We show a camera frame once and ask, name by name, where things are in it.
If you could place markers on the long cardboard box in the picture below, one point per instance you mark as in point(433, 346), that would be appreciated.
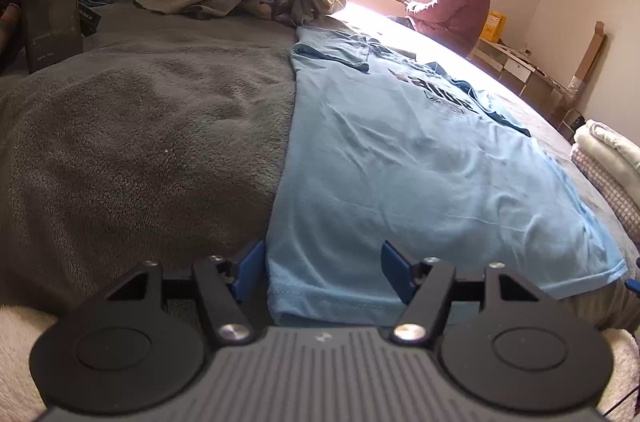
point(590, 57)

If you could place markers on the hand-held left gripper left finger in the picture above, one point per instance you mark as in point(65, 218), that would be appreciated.
point(250, 269)

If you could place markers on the blue t-shirt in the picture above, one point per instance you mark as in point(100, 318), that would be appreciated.
point(400, 162)

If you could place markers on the grey fleece bed blanket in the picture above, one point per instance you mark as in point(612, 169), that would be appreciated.
point(150, 142)

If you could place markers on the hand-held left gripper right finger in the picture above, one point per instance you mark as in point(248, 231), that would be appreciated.
point(395, 267)

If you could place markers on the pink houndstooth folded garment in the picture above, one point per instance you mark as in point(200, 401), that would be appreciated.
point(615, 192)

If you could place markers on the yellow box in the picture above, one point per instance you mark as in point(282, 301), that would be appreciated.
point(494, 26)

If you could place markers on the tall black box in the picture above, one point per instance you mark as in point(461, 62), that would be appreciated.
point(50, 2)

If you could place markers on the small black box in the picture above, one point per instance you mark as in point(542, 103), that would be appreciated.
point(90, 18)

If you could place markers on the dark grey crumpled garment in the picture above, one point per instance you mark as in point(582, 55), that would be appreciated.
point(280, 5)

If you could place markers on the small white desk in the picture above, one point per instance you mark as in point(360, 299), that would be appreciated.
point(515, 70)

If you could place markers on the metal shoe rack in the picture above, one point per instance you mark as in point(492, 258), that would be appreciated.
point(575, 122)

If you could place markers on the cream folded blanket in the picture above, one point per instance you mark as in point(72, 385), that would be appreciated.
point(600, 155)

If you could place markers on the white folded garment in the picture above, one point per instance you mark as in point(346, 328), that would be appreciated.
point(617, 137)

